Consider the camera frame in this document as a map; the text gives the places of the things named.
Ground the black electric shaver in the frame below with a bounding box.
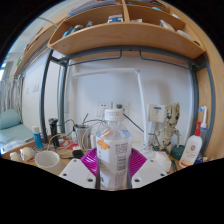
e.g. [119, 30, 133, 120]
[48, 117, 61, 148]

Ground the grey metal desk frame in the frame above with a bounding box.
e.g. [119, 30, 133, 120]
[39, 45, 216, 158]

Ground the teal round base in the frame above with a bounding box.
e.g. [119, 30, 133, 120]
[169, 144, 186, 160]

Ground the teal cushion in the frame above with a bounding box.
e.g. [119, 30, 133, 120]
[0, 109, 22, 130]

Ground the light teal bed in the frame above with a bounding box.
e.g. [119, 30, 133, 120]
[0, 123, 36, 154]

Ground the white pump bottle red top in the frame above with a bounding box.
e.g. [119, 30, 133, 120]
[178, 121, 203, 169]

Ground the clear plastic water bottle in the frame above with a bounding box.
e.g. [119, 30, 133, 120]
[95, 108, 134, 192]

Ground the white desk lamp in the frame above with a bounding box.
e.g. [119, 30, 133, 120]
[71, 67, 149, 149]

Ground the blue tube with white cap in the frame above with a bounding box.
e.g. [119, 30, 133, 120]
[31, 125, 44, 150]

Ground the wooden shelf unit with items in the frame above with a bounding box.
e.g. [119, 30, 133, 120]
[47, 0, 207, 61]

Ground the wooden tree figurine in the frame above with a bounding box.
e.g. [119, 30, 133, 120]
[153, 103, 183, 154]

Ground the white wall socket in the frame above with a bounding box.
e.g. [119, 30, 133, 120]
[113, 102, 130, 116]
[96, 101, 113, 118]

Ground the cream white cup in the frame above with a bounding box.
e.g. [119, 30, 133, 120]
[34, 150, 62, 174]

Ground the metal cup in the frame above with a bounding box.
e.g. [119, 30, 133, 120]
[73, 123, 92, 150]

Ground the small black cube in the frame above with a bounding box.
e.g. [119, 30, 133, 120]
[72, 148, 85, 159]

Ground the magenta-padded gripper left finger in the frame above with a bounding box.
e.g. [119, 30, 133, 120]
[59, 147, 101, 190]

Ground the white wall-mounted box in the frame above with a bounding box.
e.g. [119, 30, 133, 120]
[147, 103, 167, 123]

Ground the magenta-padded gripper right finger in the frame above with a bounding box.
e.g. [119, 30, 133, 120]
[129, 147, 169, 190]

